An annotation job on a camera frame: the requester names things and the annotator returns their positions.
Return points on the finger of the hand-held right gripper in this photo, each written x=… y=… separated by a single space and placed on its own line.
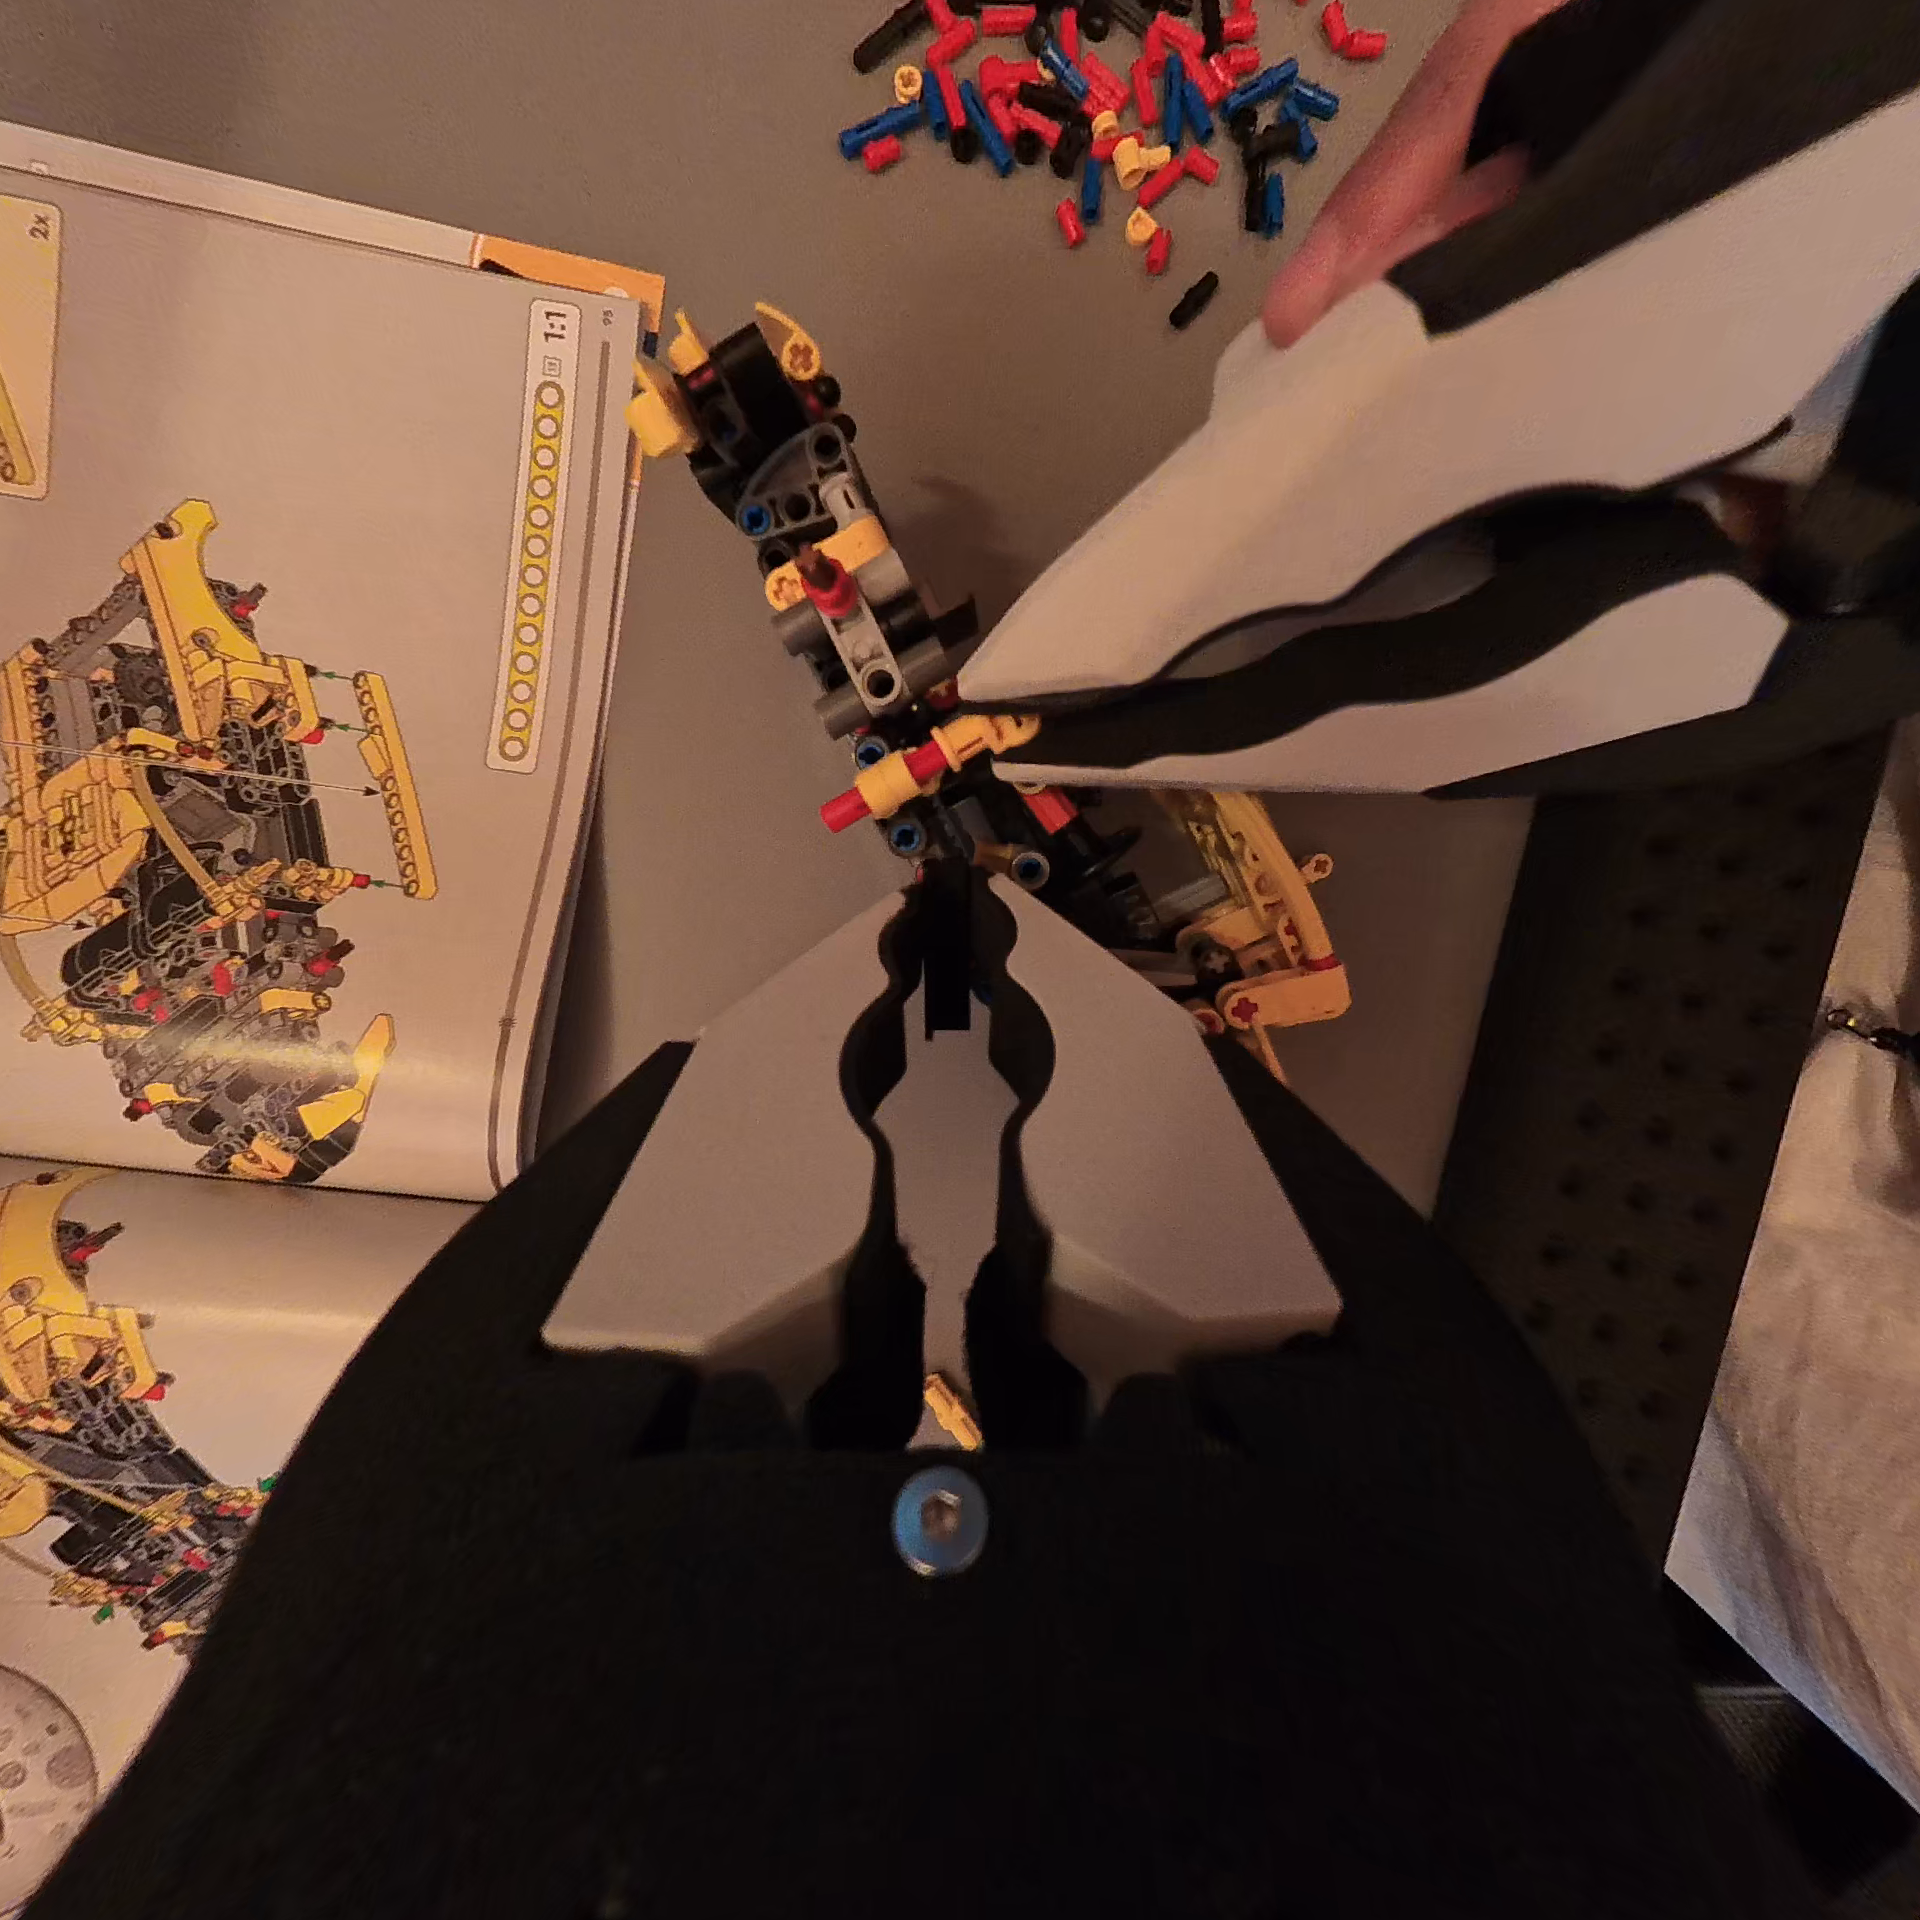
x=1576 y=704
x=1350 y=451

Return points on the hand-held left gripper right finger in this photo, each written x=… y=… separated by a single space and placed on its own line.
x=1185 y=1200

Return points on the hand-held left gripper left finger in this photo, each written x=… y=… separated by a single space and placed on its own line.
x=705 y=1200

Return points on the small yellow brick connector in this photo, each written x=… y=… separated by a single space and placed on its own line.
x=953 y=1412
x=984 y=735

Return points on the pile of mixed brick pins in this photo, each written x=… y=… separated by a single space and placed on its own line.
x=998 y=77

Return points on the yellow black brick car model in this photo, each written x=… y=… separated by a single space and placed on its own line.
x=863 y=630

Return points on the instruction booklet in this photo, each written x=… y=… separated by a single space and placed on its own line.
x=301 y=375

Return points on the grey desk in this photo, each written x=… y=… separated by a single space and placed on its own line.
x=301 y=77

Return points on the person's right hand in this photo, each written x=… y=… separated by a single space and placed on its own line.
x=1396 y=182

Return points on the black dimpled chair armrest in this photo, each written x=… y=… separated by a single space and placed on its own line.
x=1622 y=1050

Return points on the person in beige shirt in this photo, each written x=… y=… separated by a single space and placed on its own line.
x=1830 y=1349

